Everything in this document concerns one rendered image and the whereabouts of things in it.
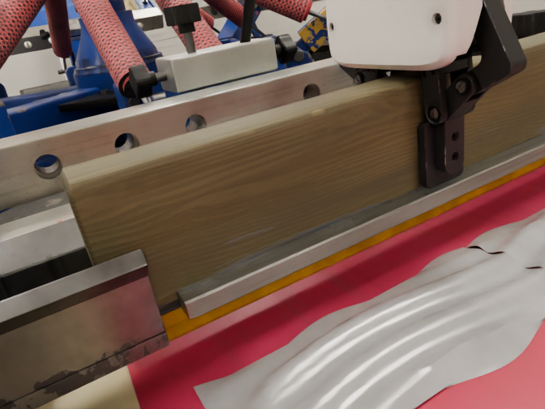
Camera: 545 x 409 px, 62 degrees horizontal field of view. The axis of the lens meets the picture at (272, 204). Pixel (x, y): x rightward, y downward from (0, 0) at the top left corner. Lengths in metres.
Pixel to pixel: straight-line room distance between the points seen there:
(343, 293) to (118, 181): 0.14
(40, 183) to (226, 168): 0.25
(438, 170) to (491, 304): 0.09
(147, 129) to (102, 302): 0.26
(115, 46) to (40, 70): 3.65
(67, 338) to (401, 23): 0.21
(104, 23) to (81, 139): 0.34
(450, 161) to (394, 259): 0.07
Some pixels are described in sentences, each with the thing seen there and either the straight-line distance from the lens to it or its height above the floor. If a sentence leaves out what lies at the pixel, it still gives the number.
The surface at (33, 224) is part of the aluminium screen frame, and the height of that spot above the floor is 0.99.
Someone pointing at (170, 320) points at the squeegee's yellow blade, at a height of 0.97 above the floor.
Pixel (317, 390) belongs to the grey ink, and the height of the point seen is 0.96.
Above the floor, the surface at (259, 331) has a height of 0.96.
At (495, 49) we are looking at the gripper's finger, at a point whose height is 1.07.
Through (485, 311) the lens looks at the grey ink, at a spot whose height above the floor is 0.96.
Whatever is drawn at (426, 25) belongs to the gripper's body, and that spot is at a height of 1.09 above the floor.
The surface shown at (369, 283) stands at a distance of 0.27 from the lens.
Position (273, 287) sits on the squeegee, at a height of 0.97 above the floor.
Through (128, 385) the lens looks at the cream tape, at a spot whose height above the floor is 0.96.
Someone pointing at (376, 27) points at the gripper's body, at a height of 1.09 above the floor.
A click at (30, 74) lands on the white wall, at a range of 4.34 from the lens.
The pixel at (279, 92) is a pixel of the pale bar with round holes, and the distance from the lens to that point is 0.49.
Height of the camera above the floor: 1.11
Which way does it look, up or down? 23 degrees down
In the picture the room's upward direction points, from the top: 10 degrees counter-clockwise
